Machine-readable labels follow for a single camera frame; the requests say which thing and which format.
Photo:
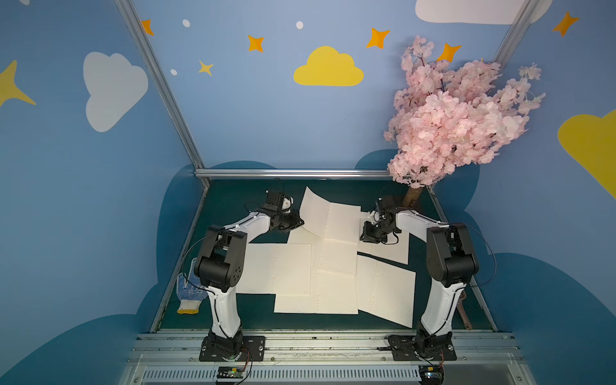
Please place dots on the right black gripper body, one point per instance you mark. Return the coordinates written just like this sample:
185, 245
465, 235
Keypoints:
371, 234

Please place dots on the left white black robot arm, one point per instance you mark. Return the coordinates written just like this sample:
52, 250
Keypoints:
221, 257

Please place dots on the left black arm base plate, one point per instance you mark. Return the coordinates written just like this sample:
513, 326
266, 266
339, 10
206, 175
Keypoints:
218, 349

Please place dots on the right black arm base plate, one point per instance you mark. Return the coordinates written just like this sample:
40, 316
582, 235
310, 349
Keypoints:
418, 347

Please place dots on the white blue dotted work glove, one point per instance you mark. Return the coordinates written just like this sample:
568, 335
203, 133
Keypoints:
189, 291

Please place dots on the pink cherry blossom tree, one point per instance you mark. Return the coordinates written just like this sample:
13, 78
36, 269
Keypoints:
446, 119

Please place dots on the right controller board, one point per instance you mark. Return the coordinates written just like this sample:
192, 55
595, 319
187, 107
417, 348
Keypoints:
430, 375

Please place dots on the white lined notebook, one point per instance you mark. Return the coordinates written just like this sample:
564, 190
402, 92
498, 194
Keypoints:
328, 255

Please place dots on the left controller board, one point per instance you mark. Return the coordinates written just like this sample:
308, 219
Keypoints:
230, 375

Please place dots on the green cover notebook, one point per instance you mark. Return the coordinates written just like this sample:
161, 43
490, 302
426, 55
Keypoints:
329, 220

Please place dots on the aluminium rail frame front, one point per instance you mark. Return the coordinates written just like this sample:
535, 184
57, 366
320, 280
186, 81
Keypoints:
326, 357

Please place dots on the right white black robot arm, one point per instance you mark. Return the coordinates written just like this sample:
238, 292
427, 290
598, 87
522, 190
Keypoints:
451, 258

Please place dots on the controller board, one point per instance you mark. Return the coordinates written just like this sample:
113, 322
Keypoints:
230, 375
430, 375

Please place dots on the open white notebook far right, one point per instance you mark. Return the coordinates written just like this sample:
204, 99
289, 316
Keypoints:
396, 248

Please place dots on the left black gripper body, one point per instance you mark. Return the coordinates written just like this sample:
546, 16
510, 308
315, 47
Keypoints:
289, 224

